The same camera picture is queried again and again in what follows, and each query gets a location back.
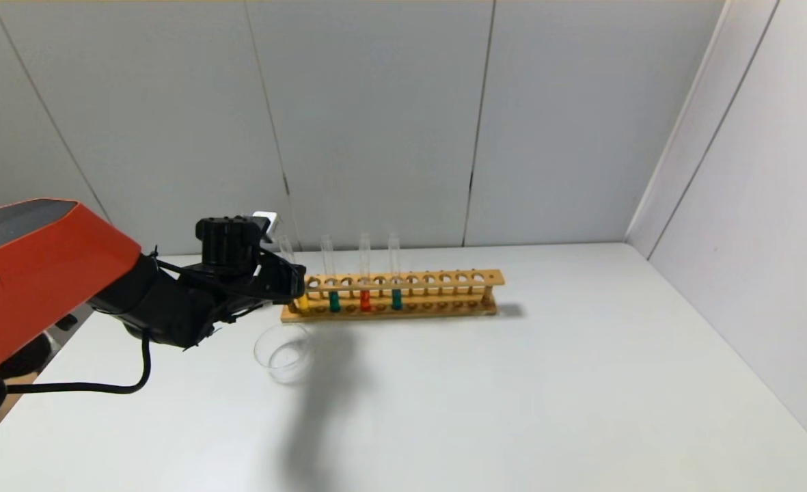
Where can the test tube with blue pigment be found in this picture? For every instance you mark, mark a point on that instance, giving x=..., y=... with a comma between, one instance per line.
x=396, y=300

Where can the clear glass beaker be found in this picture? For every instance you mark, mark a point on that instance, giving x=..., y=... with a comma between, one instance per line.
x=285, y=359

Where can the test tube with green pigment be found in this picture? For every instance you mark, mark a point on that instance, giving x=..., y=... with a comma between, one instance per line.
x=334, y=301

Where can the test tube with yellow pigment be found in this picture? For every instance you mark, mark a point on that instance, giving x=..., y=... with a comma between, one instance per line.
x=303, y=305

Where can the wooden test tube rack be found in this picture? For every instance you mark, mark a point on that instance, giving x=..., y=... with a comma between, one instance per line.
x=403, y=280

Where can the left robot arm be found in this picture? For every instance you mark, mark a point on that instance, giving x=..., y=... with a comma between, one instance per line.
x=34, y=273

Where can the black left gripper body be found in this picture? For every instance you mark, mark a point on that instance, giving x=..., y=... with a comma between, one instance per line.
x=296, y=282

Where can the test tube with red pigment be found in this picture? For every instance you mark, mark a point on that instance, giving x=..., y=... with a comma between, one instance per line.
x=365, y=301

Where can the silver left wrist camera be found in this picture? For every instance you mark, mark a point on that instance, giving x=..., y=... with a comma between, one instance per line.
x=266, y=220

